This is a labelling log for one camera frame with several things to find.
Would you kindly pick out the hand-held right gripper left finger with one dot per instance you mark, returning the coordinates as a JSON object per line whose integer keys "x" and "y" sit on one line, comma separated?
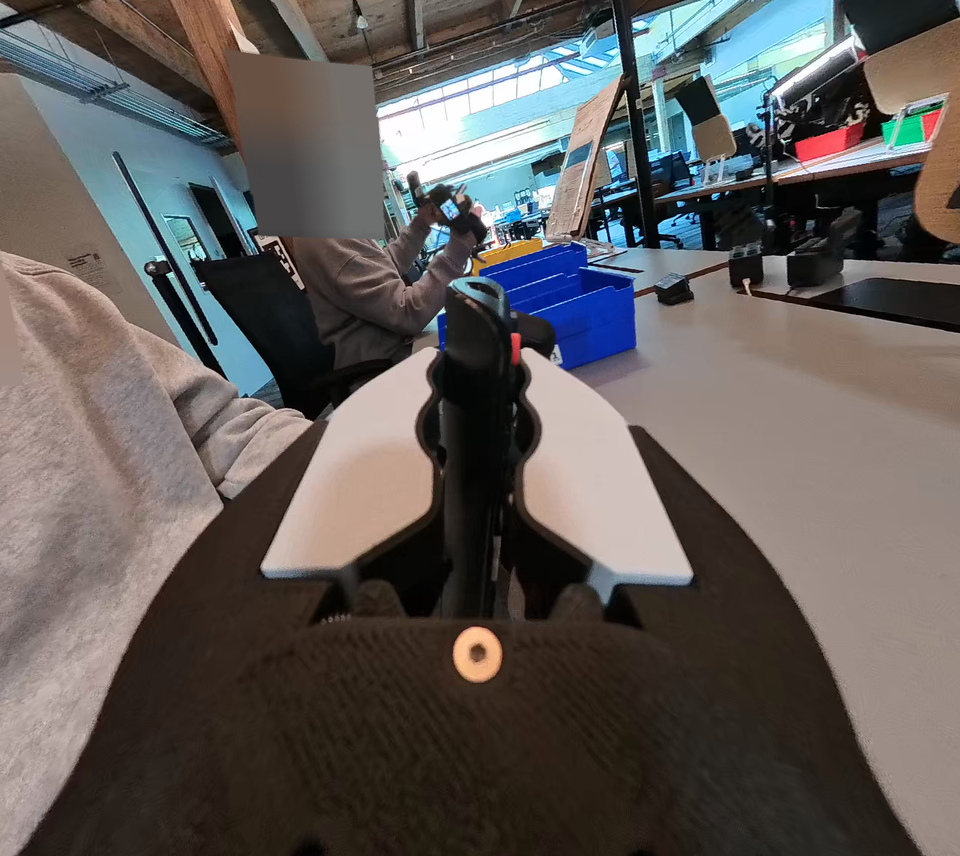
{"x": 352, "y": 488}

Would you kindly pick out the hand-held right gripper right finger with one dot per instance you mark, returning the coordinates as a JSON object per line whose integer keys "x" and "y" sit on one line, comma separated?
{"x": 600, "y": 496}

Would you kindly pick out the black remote control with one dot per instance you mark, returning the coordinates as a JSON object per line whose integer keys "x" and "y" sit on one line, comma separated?
{"x": 472, "y": 421}

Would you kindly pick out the black desk mat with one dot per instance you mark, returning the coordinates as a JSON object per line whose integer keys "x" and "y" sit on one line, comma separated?
{"x": 892, "y": 301}

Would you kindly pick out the blue labelled plastic bin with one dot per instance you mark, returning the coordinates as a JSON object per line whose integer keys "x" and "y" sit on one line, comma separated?
{"x": 577, "y": 323}

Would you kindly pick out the black office chair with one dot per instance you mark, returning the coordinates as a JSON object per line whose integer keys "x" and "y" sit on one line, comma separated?
{"x": 262, "y": 331}

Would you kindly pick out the small black device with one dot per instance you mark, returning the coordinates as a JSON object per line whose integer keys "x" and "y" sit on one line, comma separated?
{"x": 673, "y": 290}

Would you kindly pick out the black white marker tag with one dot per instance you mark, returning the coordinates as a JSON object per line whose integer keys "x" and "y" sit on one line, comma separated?
{"x": 285, "y": 263}

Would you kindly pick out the yellow plastic bin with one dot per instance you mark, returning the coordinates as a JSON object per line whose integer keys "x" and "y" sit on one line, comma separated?
{"x": 517, "y": 252}

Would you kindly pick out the black charger box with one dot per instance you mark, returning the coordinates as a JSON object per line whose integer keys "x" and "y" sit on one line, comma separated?
{"x": 746, "y": 265}

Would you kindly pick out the black charging dock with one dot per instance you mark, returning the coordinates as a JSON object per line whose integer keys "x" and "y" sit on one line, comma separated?
{"x": 817, "y": 263}

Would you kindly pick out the leaning wooden board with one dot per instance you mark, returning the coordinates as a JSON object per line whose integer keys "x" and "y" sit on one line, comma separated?
{"x": 589, "y": 158}

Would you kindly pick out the black tan divider panel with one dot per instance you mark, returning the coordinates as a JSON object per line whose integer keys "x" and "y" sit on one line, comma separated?
{"x": 709, "y": 121}
{"x": 900, "y": 1}

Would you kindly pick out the black steel column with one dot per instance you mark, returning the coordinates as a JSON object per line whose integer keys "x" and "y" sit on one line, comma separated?
{"x": 626, "y": 83}

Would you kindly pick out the red plastic bin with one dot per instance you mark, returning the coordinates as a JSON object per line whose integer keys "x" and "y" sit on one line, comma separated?
{"x": 829, "y": 143}

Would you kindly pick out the LED light bar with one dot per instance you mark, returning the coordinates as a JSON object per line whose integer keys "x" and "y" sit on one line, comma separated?
{"x": 814, "y": 70}

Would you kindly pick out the green plastic bin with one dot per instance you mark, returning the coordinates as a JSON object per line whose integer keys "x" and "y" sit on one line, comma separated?
{"x": 911, "y": 128}

